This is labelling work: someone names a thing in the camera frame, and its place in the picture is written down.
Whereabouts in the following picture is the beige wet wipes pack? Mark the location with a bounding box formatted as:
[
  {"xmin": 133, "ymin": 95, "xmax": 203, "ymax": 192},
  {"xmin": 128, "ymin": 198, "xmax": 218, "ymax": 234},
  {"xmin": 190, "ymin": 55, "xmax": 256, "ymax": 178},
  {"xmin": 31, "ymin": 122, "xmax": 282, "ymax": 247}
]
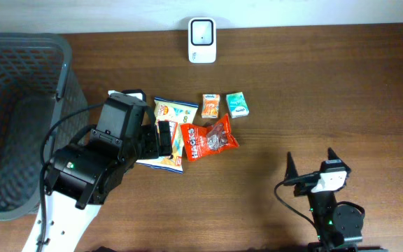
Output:
[{"xmin": 137, "ymin": 97, "xmax": 199, "ymax": 174}]

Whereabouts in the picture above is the red Hacks candy bag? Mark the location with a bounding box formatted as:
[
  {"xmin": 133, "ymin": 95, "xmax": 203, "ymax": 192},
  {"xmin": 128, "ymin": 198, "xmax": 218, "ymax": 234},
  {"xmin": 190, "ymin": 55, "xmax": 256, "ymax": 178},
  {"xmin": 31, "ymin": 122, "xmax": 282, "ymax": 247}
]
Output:
[{"xmin": 181, "ymin": 114, "xmax": 239, "ymax": 162}]

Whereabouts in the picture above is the orange tissue pack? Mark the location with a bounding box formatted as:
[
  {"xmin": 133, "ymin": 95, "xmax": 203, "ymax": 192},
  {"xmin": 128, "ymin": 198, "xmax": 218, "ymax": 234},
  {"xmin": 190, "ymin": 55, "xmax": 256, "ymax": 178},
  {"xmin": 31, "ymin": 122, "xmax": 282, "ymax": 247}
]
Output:
[{"xmin": 201, "ymin": 94, "xmax": 220, "ymax": 118}]

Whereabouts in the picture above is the teal tissue pack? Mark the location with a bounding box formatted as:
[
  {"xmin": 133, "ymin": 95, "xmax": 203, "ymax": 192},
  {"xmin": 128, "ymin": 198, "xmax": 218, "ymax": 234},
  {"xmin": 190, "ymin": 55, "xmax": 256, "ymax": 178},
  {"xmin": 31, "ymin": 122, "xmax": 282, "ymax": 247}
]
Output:
[{"xmin": 226, "ymin": 92, "xmax": 249, "ymax": 118}]

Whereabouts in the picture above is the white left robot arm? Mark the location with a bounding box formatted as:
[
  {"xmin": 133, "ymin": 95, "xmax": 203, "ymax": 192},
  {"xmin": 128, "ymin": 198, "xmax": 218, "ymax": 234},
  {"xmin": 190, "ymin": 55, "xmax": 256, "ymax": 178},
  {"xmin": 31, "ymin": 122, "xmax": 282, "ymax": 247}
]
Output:
[{"xmin": 23, "ymin": 90, "xmax": 172, "ymax": 251}]

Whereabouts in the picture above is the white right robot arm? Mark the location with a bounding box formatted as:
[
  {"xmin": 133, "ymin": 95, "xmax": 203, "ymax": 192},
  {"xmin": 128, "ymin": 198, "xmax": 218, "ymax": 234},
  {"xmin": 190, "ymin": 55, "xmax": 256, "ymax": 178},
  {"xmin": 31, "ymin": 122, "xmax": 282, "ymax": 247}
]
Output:
[{"xmin": 283, "ymin": 148, "xmax": 365, "ymax": 251}]

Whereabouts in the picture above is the white barcode scanner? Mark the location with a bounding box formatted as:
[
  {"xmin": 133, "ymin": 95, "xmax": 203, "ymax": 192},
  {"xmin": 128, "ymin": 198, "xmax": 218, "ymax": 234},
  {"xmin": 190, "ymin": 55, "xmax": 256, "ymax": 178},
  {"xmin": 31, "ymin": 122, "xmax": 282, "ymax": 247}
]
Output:
[{"xmin": 188, "ymin": 17, "xmax": 217, "ymax": 64}]

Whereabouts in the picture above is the grey plastic mesh basket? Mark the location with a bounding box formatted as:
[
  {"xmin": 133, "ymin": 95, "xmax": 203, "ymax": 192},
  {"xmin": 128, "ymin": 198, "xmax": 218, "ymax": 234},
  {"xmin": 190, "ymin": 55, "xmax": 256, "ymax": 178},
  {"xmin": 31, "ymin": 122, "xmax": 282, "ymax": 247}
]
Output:
[{"xmin": 0, "ymin": 33, "xmax": 89, "ymax": 221}]

